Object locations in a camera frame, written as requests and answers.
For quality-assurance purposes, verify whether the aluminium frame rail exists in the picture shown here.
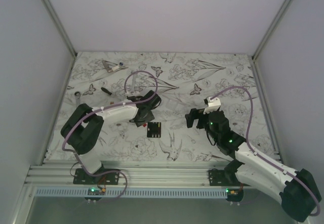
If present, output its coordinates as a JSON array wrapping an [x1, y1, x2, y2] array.
[[25, 159, 302, 190]]

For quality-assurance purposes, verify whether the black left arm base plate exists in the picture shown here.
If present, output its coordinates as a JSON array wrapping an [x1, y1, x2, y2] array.
[[73, 167, 119, 185]]

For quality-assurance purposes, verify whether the black handled screwdriver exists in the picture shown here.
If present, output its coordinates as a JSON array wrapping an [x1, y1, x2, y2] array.
[[101, 87, 112, 96]]

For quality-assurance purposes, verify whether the controller board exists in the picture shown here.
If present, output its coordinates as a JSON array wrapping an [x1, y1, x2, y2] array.
[[226, 189, 244, 202], [85, 187, 105, 203]]

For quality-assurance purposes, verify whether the right controller board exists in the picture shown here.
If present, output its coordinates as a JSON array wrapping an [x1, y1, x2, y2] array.
[[226, 189, 244, 202]]

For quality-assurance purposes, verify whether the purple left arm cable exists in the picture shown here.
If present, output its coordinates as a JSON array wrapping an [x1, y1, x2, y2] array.
[[62, 70, 159, 204]]

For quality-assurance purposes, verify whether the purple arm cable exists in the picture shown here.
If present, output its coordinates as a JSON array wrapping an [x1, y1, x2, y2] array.
[[207, 86, 322, 217], [62, 70, 159, 204]]

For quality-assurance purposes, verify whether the chrome ratchet wrench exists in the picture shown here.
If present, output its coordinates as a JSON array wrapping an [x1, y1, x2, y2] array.
[[74, 91, 81, 107]]

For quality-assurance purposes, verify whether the black fuse box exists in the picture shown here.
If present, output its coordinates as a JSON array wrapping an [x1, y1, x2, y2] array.
[[147, 122, 161, 138]]

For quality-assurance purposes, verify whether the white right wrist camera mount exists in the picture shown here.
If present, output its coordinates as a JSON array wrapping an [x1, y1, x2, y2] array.
[[203, 97, 221, 114]]

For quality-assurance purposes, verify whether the grey slotted cable duct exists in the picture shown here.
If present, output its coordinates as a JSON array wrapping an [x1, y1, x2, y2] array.
[[34, 187, 227, 199]]

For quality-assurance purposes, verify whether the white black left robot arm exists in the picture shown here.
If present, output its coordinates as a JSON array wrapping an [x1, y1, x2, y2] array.
[[61, 90, 161, 185]]

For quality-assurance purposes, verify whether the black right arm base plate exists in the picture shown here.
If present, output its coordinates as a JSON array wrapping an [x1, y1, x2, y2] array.
[[208, 168, 241, 187]]

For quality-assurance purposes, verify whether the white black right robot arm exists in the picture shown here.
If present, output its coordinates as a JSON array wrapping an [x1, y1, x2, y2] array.
[[185, 108, 322, 222]]

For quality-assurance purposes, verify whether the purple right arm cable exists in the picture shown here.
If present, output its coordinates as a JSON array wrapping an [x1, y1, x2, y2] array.
[[207, 86, 322, 217]]

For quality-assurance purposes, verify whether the left controller board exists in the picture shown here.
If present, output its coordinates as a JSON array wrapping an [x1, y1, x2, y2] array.
[[85, 187, 105, 203]]

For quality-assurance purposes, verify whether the small metal bracket tool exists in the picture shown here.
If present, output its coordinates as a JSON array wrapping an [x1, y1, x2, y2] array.
[[102, 60, 113, 73]]

